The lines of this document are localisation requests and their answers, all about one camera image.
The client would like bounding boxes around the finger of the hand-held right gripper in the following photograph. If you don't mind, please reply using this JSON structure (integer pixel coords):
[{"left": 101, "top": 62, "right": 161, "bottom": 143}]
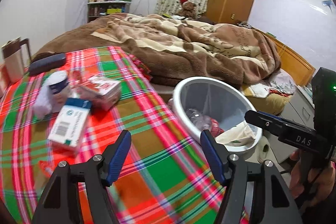
[{"left": 245, "top": 109, "right": 314, "bottom": 136}]

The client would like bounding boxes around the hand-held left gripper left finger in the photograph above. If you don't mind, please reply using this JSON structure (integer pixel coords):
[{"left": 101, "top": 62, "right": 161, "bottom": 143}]
[{"left": 31, "top": 130, "right": 132, "bottom": 224}]

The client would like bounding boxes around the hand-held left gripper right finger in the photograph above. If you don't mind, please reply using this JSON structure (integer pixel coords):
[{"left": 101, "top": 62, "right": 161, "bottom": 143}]
[{"left": 200, "top": 130, "right": 305, "bottom": 224}]

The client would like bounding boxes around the large red drink can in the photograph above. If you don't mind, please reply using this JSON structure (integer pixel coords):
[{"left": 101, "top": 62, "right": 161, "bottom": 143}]
[{"left": 209, "top": 118, "right": 226, "bottom": 136}]

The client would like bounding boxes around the beige paper bag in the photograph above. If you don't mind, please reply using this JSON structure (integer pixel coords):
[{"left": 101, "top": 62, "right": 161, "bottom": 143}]
[{"left": 217, "top": 120, "right": 256, "bottom": 146}]

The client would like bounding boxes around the clear plastic bottle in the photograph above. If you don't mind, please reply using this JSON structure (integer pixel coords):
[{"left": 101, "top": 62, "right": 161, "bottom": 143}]
[{"left": 185, "top": 107, "right": 213, "bottom": 132}]

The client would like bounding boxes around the white round trash bin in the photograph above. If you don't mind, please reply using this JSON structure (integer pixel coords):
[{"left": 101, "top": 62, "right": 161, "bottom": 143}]
[{"left": 172, "top": 76, "right": 263, "bottom": 155}]

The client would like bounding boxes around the white medicine box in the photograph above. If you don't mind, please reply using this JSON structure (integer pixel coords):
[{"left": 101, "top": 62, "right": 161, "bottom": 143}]
[{"left": 47, "top": 97, "right": 92, "bottom": 155}]

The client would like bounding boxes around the white red printed carton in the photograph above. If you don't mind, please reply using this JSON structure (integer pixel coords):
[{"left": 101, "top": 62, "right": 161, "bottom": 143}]
[{"left": 79, "top": 76, "right": 122, "bottom": 111}]

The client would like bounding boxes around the white foam net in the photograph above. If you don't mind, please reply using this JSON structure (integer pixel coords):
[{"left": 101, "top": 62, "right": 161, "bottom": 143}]
[{"left": 33, "top": 88, "right": 54, "bottom": 119}]

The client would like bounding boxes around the person's right hand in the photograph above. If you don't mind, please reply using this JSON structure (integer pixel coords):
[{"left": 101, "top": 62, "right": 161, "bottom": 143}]
[{"left": 289, "top": 151, "right": 336, "bottom": 201}]

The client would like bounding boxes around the grey metal cabinet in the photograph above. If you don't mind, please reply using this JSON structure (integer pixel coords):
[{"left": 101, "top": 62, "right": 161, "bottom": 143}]
[{"left": 270, "top": 85, "right": 315, "bottom": 164}]

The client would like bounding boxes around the red green plaid cloth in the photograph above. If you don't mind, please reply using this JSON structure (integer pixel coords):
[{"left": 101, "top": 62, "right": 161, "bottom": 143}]
[{"left": 0, "top": 46, "right": 250, "bottom": 224}]

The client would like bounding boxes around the white floral cloth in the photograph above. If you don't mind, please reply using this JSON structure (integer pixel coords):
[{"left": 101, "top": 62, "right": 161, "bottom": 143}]
[{"left": 247, "top": 69, "right": 297, "bottom": 96}]

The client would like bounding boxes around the brown beige fleece blanket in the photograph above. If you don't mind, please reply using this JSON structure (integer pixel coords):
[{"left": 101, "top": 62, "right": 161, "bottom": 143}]
[{"left": 31, "top": 13, "right": 282, "bottom": 86}]

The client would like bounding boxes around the black glasses case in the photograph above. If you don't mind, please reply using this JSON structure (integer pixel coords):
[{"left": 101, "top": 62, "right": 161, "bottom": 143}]
[{"left": 28, "top": 53, "right": 67, "bottom": 75}]

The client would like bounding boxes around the brown teddy bear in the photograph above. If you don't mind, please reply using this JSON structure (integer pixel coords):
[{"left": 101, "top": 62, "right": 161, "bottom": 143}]
[{"left": 177, "top": 0, "right": 197, "bottom": 18}]

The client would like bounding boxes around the white storage shelf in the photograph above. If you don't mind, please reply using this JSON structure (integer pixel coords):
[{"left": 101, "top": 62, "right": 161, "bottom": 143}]
[{"left": 87, "top": 0, "right": 132, "bottom": 22}]

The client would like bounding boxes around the wooden bed frame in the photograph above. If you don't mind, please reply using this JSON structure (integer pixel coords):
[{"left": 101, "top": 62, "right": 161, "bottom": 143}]
[{"left": 259, "top": 30, "right": 315, "bottom": 86}]

